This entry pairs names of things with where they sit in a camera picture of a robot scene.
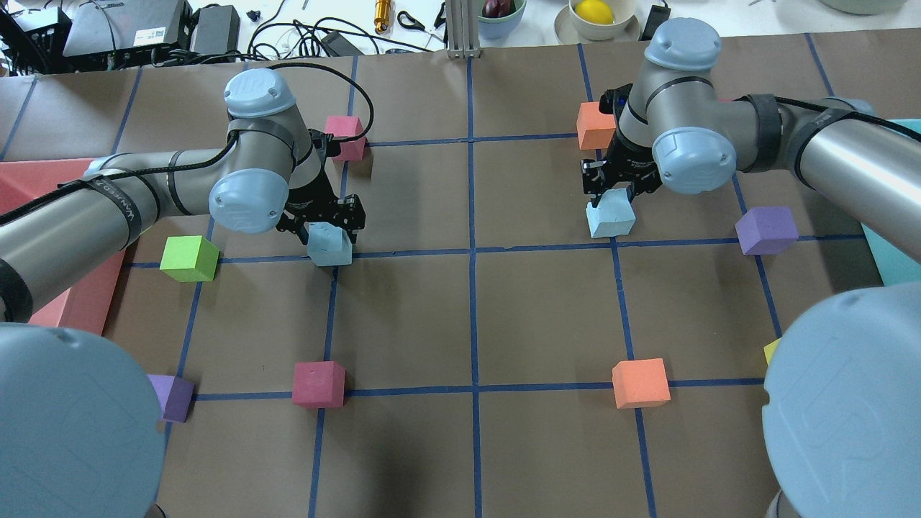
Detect yellow block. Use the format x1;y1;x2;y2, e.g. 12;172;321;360
763;338;781;366

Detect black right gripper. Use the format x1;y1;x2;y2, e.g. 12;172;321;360
581;132;662;209

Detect purple block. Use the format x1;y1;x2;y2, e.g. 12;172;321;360
148;374;194;423
735;206;800;255

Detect black power adapter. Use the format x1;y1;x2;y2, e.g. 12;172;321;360
190;4;240;55

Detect black computer box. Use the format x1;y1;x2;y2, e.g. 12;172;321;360
63;1;193;59

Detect pink block far left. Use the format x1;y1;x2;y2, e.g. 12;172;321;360
325;116;366;162

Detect blue bowl with fruit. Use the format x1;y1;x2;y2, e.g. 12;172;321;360
477;1;527;40

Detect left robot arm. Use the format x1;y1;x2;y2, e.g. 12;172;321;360
1;63;366;517

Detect orange block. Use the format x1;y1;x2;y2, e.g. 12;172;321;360
576;101;617;150
612;358;671;409

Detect black scissors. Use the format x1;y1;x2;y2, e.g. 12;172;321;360
396;10;446;32

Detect orange block near right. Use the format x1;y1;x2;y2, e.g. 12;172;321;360
612;358;671;409

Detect brass cylinder tool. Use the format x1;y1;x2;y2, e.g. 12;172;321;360
373;0;392;34

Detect aluminium frame post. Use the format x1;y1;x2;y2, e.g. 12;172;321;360
445;0;481;59

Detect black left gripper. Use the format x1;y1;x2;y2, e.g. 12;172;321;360
276;166;366;245

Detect purple block right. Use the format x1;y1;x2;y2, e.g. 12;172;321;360
735;206;800;255

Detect light blue block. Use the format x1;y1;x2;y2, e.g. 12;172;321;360
586;188;636;239
307;222;353;268

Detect bowl with lemon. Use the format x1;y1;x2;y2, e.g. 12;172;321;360
555;1;640;44

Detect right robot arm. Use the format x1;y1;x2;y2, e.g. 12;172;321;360
581;19;919;517

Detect orange block far right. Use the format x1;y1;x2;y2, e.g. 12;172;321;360
576;101;617;150

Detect magenta block near left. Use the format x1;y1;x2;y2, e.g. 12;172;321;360
291;361;348;409

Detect pink plastic bin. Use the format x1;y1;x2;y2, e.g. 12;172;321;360
1;158;124;335

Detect purple block near left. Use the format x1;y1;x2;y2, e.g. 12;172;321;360
148;374;194;423

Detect cyan plastic bin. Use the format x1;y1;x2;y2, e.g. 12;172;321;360
862;119;921;286

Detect green block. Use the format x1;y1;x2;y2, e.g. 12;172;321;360
159;235;220;283

